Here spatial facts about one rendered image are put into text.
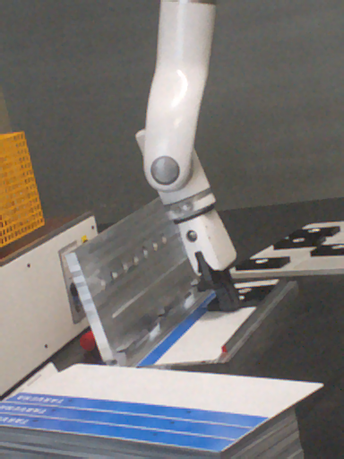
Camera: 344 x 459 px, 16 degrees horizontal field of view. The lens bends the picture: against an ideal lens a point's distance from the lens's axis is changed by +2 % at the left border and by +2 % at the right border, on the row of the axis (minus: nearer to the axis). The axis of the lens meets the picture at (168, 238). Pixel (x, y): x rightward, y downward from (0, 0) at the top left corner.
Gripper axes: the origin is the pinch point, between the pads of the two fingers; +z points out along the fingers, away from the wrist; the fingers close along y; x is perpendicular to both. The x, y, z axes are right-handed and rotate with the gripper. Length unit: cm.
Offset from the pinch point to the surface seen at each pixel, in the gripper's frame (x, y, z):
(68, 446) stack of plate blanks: -4, -72, -3
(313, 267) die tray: -6.5, 30.1, 5.2
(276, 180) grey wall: 55, 228, 6
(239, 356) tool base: -6.9, -22.5, 4.9
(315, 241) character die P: -3.5, 47.7, 3.4
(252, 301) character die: -3.1, 1.5, 2.3
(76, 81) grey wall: 117, 236, -54
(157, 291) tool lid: 9.9, -4.3, -5.5
